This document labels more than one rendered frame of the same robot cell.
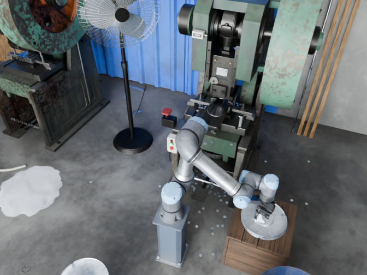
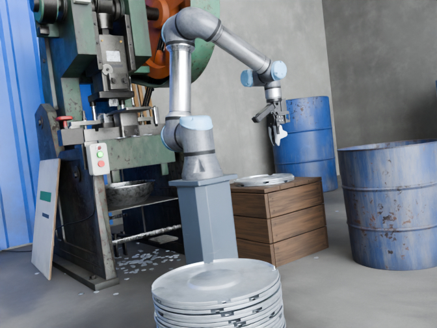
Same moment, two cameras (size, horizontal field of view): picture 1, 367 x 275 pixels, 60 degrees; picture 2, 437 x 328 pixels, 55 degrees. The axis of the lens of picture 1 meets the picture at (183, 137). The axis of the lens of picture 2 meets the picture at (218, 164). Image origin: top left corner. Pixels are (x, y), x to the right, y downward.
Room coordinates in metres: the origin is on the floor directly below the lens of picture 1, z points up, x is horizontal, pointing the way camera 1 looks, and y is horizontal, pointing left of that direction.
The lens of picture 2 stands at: (0.29, 1.33, 0.57)
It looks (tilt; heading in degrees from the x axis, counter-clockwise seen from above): 3 degrees down; 302
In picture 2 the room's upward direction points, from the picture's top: 7 degrees counter-clockwise
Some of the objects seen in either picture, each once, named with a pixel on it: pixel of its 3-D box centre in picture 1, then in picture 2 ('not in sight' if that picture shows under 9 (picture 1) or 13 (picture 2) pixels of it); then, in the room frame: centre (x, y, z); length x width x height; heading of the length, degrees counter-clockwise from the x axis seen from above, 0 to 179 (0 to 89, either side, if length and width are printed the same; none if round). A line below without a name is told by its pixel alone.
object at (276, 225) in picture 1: (264, 217); (263, 177); (1.22, -0.52, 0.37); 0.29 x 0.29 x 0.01
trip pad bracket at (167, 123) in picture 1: (169, 126); (72, 148); (1.81, 0.10, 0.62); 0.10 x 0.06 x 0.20; 69
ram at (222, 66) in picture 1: (223, 72); (110, 63); (1.87, -0.25, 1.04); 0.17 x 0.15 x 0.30; 159
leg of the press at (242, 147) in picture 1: (254, 134); (154, 170); (1.95, -0.57, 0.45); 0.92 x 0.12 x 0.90; 159
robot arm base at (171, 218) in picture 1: (171, 209); (201, 164); (1.17, 0.06, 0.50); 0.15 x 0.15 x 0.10
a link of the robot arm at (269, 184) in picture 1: (269, 185); (270, 77); (1.08, -0.44, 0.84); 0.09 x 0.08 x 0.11; 65
